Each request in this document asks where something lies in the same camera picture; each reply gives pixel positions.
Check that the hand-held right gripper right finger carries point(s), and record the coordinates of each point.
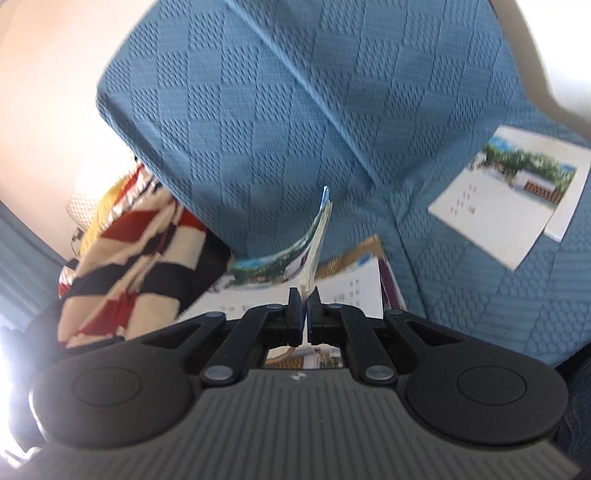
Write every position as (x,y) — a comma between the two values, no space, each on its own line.
(314,323)

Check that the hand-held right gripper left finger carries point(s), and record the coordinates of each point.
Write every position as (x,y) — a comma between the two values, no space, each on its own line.
(298,323)

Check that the photo cover booklet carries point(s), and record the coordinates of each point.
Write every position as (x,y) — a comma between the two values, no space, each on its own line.
(351,290)
(485,221)
(277,267)

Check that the purple book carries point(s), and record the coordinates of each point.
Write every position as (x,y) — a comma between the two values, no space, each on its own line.
(390,286)

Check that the tan painting cover book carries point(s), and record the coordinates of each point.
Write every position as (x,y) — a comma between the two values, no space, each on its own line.
(364,251)

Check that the red white black striped blanket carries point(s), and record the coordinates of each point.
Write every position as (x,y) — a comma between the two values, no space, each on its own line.
(138,258)

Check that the blue textured seat cushion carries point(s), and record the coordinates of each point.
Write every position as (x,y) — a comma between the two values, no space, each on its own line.
(438,92)
(231,115)

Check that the yellow pillow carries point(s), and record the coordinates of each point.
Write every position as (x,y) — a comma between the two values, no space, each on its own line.
(106,207)

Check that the black charger plug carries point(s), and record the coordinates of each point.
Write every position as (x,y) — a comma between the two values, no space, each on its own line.
(76,237)

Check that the white quilted pillow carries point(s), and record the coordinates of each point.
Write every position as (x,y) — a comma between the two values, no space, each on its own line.
(78,207)

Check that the blue curtain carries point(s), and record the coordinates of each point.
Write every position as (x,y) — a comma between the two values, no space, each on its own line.
(23,258)

